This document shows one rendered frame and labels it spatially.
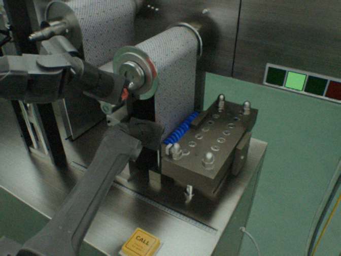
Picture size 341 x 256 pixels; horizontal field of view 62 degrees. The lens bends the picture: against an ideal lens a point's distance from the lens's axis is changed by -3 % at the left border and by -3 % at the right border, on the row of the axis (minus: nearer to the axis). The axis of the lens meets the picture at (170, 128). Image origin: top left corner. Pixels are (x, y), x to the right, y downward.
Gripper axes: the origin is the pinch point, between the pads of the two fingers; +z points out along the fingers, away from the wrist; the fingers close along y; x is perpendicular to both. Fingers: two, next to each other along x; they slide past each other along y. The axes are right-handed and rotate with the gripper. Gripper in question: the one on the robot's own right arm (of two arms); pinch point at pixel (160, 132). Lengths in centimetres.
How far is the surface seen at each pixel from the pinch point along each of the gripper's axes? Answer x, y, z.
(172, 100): 10.0, 0.2, 2.0
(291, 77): 25.7, 28.5, 19.9
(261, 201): -47, 23, 131
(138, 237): -24.8, 8.7, -13.7
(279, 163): -24, 25, 171
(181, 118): 4.7, 0.2, 12.0
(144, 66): 17.0, -2.0, -13.1
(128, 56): 18.5, -7.1, -14.0
